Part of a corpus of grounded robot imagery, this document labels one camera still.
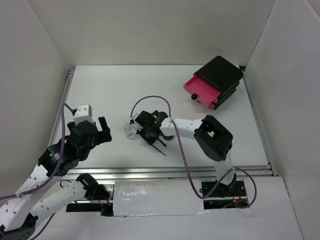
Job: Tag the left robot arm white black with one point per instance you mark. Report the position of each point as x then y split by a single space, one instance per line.
27 208

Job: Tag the black drawer cabinet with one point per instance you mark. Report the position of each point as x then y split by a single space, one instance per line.
223 75

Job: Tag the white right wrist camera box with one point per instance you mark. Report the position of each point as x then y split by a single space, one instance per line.
133 119

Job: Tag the navy round jar letter F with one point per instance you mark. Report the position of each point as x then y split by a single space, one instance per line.
168 138

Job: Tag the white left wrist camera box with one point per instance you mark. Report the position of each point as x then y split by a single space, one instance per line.
82 113

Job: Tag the small clear upright bottle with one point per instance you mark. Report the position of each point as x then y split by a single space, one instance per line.
128 130

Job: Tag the clear lying bottle with barcode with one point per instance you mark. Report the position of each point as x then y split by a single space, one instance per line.
135 130

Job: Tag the long black makeup brush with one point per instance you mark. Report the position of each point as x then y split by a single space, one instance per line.
154 144

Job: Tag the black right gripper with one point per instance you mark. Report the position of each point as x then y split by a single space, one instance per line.
150 141

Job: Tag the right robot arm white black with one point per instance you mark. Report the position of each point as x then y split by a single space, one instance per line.
212 137

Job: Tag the white cover panel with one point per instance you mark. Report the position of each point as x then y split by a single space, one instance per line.
155 198

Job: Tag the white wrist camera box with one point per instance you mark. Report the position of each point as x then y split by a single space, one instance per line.
133 119
82 113

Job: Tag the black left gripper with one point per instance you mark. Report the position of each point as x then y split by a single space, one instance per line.
105 135

